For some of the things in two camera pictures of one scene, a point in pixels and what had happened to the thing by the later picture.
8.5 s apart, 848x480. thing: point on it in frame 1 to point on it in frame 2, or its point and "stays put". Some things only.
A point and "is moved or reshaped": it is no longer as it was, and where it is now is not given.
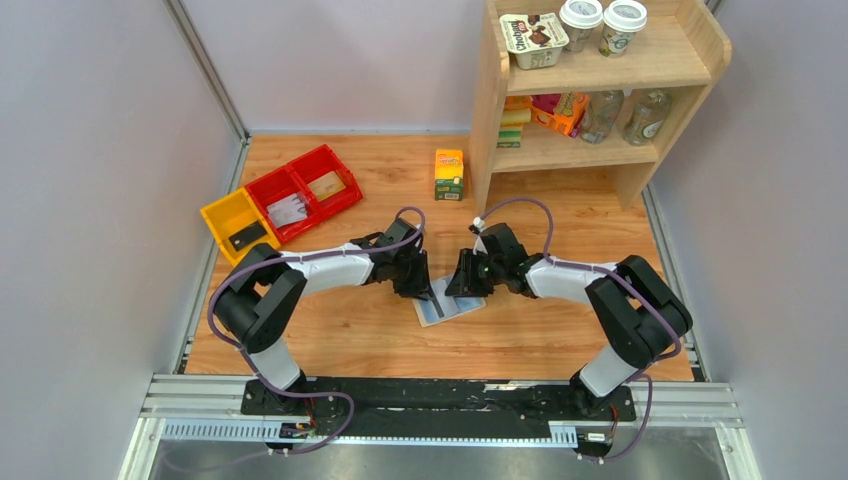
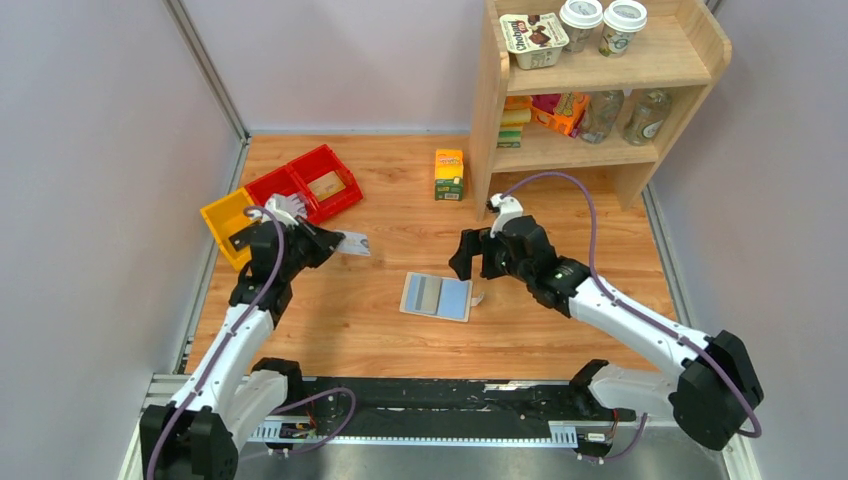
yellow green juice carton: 449,168 stays put
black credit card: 247,235 stays put
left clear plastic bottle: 601,114 stays put
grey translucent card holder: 449,306 is moved or reshaped
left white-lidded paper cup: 577,18 stays put
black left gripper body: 413,275 to 312,240
